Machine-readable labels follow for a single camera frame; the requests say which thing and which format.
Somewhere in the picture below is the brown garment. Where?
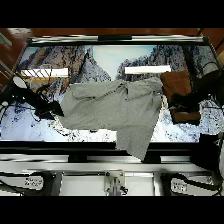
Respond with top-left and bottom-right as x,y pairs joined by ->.
160,70 -> 202,127

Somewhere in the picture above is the grey shirt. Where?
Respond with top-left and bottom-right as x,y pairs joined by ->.
58,76 -> 165,162

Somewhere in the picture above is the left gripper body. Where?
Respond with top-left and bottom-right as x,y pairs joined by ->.
32,100 -> 65,121

